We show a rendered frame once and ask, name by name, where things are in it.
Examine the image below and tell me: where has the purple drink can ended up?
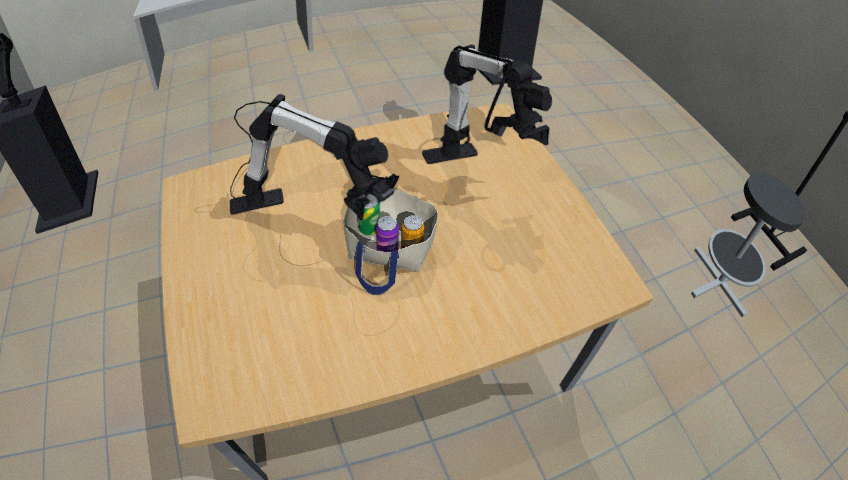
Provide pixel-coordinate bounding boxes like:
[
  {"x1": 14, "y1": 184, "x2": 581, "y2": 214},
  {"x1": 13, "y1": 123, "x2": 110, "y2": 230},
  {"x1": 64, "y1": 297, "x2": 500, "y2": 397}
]
[{"x1": 376, "y1": 216, "x2": 399, "y2": 252}]

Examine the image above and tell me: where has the white tote bag with blue handles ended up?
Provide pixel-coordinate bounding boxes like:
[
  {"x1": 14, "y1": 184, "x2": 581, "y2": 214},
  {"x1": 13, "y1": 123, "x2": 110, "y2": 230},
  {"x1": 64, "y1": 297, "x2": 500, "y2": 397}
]
[{"x1": 343, "y1": 190, "x2": 438, "y2": 295}]

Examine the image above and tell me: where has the green and yellow drink can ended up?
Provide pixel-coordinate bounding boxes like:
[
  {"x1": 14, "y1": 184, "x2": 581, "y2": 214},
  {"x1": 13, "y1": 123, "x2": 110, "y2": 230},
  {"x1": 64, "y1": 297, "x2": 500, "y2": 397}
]
[{"x1": 358, "y1": 195, "x2": 380, "y2": 236}]

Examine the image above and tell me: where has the yellow and red drink can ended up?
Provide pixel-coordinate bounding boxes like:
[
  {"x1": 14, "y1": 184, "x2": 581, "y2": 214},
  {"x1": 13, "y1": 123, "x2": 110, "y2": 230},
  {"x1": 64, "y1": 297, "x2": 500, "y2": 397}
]
[{"x1": 401, "y1": 216, "x2": 424, "y2": 249}]

